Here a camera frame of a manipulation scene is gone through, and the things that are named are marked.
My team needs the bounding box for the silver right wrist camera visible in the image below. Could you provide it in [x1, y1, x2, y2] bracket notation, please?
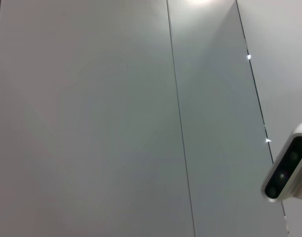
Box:
[261, 120, 302, 204]

